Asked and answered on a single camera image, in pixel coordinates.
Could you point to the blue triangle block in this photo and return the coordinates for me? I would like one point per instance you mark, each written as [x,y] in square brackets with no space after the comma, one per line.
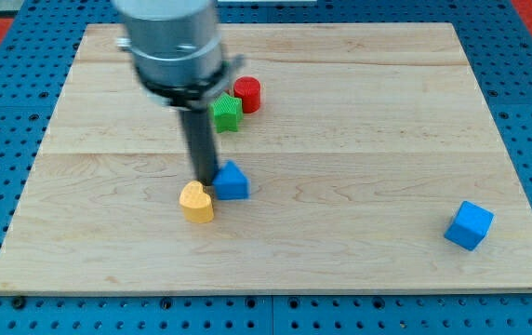
[231,183]

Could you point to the yellow heart block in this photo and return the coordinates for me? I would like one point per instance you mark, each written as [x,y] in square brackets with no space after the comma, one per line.
[195,203]

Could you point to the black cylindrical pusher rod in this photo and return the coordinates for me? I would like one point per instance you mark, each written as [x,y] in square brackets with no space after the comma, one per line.
[198,134]

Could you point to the blue cube block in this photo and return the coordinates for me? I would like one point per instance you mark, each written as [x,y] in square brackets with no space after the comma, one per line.
[469,226]

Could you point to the green star block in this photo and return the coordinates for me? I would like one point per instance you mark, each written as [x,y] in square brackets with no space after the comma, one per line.
[227,113]

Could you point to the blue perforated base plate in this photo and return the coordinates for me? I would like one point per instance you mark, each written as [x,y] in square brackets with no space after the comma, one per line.
[35,58]

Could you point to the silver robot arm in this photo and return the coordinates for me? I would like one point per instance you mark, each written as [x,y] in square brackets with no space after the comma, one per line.
[179,58]

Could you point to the red cylinder block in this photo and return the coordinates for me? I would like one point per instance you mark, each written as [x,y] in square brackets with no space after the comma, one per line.
[248,90]

